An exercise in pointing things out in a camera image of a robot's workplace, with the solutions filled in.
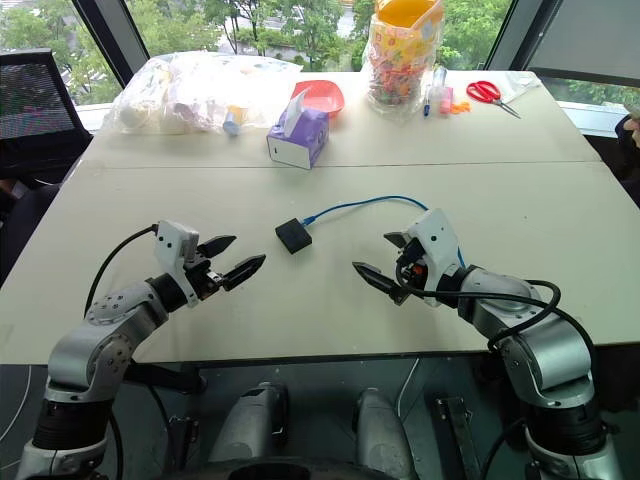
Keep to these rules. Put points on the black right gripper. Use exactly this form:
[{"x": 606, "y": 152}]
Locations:
[{"x": 414, "y": 267}]

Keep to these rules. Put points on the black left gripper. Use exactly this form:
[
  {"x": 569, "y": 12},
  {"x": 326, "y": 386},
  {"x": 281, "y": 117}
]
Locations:
[{"x": 202, "y": 277}]

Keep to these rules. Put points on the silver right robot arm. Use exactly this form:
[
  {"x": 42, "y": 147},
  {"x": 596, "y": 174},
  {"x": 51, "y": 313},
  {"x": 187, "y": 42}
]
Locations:
[{"x": 540, "y": 345}]

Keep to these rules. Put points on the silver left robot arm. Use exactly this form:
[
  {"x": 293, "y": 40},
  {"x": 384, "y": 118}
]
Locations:
[{"x": 90, "y": 345}]

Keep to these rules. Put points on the black rectangular box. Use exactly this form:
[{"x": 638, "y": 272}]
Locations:
[{"x": 293, "y": 236}]

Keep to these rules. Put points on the black table support bar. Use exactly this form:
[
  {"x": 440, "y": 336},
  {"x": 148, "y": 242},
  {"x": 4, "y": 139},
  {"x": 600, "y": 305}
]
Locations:
[{"x": 165, "y": 377}]

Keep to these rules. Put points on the purple tissue box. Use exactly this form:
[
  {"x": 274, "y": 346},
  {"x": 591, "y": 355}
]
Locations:
[{"x": 300, "y": 140}]

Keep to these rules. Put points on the blue pen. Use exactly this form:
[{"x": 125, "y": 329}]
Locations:
[{"x": 427, "y": 105}]

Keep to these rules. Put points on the grey rounded robot leg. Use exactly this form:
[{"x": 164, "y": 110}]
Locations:
[
  {"x": 250, "y": 425},
  {"x": 380, "y": 435}
]

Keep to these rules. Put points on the orange small toy piece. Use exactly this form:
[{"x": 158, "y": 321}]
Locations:
[{"x": 460, "y": 107}]

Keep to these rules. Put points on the clear plastic bag of items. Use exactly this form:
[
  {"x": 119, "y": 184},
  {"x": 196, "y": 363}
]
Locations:
[{"x": 195, "y": 92}]

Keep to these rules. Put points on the pink plastic bowl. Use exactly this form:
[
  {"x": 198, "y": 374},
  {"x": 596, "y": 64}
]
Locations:
[{"x": 325, "y": 97}]

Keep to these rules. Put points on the clear small bottle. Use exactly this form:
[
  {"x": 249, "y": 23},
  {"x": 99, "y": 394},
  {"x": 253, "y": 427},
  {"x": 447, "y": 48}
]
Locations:
[{"x": 439, "y": 80}]

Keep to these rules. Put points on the bagged jar of colourful pieces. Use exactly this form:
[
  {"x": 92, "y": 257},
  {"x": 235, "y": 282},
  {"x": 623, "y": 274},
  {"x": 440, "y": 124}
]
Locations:
[{"x": 400, "y": 60}]

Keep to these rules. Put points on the dark clothed bystander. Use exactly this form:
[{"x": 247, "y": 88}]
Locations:
[{"x": 22, "y": 220}]

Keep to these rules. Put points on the clear flat plastic bag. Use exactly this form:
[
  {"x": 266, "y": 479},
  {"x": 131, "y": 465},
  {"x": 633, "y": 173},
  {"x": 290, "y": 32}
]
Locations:
[{"x": 520, "y": 85}]

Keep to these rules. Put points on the black mesh office chair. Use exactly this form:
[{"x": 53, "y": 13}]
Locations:
[{"x": 35, "y": 110}]

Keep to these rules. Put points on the person in dark clothes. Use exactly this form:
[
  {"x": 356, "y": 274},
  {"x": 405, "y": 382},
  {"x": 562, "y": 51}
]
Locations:
[{"x": 629, "y": 150}]

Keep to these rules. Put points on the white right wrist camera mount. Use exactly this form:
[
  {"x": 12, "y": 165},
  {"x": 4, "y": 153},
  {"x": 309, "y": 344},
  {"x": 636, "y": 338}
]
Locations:
[{"x": 437, "y": 245}]

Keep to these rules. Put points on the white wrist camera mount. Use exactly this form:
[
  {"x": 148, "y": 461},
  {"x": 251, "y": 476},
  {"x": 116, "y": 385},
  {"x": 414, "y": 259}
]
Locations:
[
  {"x": 437, "y": 245},
  {"x": 172, "y": 245}
]

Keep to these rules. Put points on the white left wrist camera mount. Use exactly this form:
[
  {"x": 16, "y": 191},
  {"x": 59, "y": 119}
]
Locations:
[{"x": 172, "y": 245}]

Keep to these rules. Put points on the black metal bracket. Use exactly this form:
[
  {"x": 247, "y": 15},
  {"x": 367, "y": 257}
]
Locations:
[{"x": 452, "y": 435}]

